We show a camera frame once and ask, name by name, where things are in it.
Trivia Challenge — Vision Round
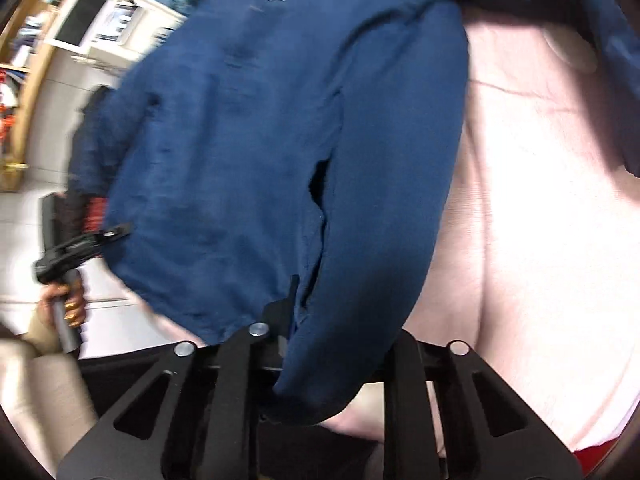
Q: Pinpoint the navy blue padded jacket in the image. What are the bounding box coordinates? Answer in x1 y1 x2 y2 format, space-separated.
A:
79 0 639 425

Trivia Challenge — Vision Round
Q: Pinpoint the person's left hand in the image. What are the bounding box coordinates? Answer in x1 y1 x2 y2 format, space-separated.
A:
37 272 87 328

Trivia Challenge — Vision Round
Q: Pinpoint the red floral folded cloth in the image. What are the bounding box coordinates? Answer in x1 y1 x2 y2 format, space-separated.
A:
85 197 107 232

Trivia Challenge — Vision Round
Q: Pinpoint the person in beige sweater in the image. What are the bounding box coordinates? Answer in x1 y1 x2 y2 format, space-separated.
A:
1 312 98 474

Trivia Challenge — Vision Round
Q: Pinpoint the pink polka dot bedsheet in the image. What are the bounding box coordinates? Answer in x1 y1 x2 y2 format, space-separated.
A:
150 4 640 456

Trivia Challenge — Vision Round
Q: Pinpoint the cream machine with display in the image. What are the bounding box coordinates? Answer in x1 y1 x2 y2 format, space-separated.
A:
44 0 184 72

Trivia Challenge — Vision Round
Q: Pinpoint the wooden wall shelf with items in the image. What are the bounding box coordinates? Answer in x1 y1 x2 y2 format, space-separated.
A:
1 0 58 192

